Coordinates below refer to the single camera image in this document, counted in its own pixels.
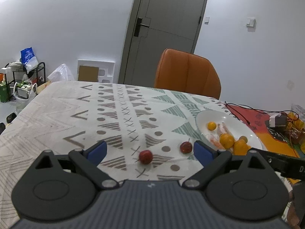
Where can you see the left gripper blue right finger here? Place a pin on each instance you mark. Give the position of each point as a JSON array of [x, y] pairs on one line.
[[214, 162]]

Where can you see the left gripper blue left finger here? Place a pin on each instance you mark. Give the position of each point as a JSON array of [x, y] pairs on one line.
[[86, 164]]

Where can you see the peeled pomelo segment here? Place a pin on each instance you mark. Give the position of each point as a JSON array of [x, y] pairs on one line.
[[222, 129], [212, 139]]

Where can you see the large orange mandarin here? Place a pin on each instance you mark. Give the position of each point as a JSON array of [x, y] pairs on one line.
[[227, 141]]

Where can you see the small orange kumquat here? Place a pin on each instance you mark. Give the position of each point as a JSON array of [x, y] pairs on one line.
[[211, 126]]

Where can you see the green yellow round fruit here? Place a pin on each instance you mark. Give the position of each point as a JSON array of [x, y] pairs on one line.
[[244, 138]]

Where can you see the red crabapple with stem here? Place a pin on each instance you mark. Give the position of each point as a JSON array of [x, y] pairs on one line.
[[186, 147]]

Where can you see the red orange cat mat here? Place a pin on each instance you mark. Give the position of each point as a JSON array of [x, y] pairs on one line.
[[274, 139]]

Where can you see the white enamel bowl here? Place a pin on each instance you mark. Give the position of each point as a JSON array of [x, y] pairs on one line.
[[236, 127]]

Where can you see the white power adapter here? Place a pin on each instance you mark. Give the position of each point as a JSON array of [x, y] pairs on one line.
[[277, 120]]

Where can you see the dark red small apple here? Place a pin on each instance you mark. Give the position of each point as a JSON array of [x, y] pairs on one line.
[[145, 157]]

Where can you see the patterned white tablecloth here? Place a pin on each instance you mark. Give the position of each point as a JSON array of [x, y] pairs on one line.
[[70, 115]]

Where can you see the white shopping bag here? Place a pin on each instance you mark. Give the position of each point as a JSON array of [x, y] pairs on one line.
[[24, 93]]

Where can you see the clear plastic bag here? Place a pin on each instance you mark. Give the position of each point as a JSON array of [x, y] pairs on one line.
[[61, 73]]

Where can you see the orange leather chair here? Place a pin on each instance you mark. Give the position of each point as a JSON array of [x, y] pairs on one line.
[[184, 72]]

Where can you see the black metal rack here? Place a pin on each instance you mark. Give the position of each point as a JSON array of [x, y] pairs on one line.
[[17, 73]]

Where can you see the blue white plastic bag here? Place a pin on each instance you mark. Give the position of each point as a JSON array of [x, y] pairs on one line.
[[28, 59]]

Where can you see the yellow wire basket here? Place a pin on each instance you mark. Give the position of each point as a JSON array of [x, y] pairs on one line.
[[294, 128]]

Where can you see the white foam packaging frame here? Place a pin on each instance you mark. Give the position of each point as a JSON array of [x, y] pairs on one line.
[[96, 71]]

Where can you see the white wall switch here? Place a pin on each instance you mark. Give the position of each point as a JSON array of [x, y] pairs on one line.
[[250, 22]]

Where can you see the grey door with handle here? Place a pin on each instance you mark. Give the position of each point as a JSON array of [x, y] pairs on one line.
[[154, 26]]

